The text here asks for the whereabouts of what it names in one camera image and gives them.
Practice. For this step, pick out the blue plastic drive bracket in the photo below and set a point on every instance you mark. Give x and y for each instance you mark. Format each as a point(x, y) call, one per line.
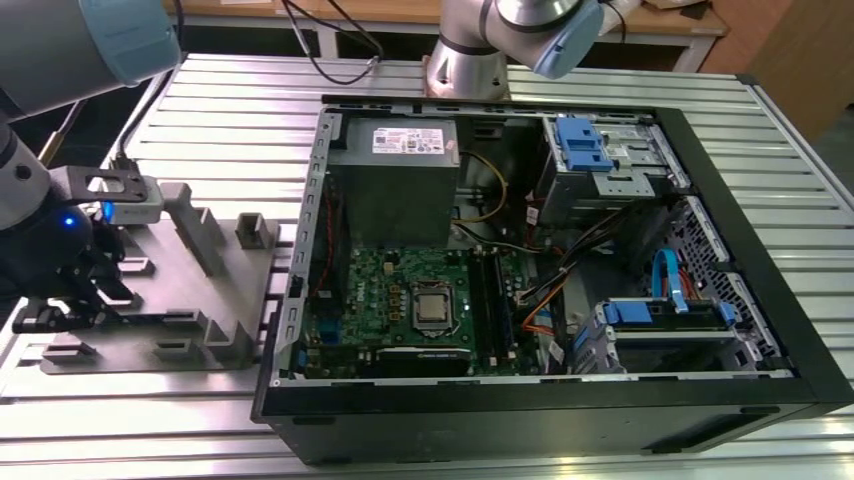
point(581, 140)

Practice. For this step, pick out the grey parts rack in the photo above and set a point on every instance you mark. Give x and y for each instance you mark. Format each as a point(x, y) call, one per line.
point(201, 300)

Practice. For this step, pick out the green motherboard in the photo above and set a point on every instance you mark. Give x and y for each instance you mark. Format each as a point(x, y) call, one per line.
point(374, 280)

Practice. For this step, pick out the grey power supply unit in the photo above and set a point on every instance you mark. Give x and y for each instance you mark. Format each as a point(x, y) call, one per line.
point(394, 200)

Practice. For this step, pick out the black RAM slot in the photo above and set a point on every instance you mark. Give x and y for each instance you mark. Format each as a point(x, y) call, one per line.
point(482, 310)

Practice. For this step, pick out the brown wooden cabinet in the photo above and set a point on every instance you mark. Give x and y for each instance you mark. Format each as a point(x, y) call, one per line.
point(788, 50)

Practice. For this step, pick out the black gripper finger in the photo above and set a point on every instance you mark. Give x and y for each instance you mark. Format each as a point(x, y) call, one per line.
point(101, 280)
point(50, 315)

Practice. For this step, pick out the RAM stick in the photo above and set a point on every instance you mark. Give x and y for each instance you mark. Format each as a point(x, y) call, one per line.
point(147, 317)

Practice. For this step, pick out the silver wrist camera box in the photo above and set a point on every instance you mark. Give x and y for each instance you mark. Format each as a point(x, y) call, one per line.
point(137, 210)

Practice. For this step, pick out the wooden desk with white frame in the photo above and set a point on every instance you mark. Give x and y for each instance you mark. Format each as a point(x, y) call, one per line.
point(668, 22)

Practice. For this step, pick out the metal drive cage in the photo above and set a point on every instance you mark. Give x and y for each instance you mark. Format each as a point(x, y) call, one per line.
point(621, 187)

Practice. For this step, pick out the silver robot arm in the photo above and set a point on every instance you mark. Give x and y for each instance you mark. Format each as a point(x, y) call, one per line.
point(40, 75)

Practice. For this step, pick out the black graphics card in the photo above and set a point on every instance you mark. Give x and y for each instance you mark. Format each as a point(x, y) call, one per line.
point(421, 360)

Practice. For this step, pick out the hard disk in blue carrier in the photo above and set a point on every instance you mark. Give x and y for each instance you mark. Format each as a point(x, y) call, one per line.
point(634, 311)

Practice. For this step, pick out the black CPU socket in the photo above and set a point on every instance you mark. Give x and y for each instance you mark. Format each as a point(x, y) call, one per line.
point(434, 287)

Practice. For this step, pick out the metal disk bay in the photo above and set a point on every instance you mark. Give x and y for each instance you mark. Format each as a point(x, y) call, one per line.
point(674, 336)

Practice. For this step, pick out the black PC case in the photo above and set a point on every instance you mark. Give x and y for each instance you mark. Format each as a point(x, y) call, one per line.
point(534, 425)

